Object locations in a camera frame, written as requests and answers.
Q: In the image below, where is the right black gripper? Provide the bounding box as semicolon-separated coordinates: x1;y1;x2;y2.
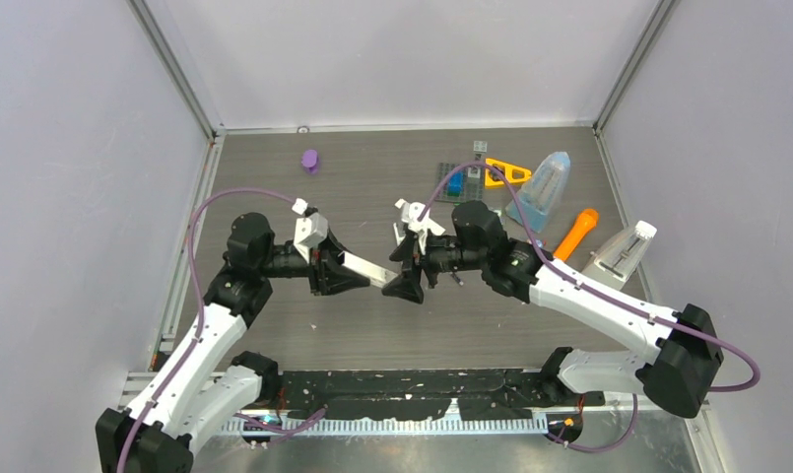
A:
383;227;487;304

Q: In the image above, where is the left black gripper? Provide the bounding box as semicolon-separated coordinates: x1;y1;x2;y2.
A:
258;226;369;296

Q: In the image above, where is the slim white remote control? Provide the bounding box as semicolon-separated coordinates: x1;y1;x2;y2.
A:
341;251;398;289

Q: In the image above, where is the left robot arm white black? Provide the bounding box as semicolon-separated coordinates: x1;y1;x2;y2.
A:
96;210;394;472

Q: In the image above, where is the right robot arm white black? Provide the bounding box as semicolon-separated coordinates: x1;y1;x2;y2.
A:
382;199;723;419

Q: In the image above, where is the blue lego brick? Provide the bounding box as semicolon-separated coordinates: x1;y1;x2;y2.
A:
445;171;465;198

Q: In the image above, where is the grey lego baseplate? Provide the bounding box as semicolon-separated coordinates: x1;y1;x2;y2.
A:
434;166;485;205

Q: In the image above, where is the purple plastic toy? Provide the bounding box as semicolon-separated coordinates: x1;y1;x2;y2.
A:
300;149;320;174

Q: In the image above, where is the grey lego piece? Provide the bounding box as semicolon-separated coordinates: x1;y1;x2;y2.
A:
467;140;488;180

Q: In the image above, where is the yellow triangle toy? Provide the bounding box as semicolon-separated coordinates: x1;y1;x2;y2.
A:
484;158;533;189

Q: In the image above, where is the orange toy microphone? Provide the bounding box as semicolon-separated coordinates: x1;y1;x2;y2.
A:
553;208;599;261

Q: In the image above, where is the white metronome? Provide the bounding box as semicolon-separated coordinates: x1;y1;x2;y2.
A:
582;221;657;290

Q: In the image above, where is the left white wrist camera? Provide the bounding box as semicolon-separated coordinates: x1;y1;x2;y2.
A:
292;198;329;258

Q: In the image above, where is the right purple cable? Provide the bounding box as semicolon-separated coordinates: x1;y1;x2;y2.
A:
419;161;761;393

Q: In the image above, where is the purple cable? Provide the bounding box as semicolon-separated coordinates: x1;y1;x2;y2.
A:
419;161;761;393
115;187;306;473

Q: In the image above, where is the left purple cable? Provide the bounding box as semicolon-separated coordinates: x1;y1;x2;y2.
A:
115;187;306;473

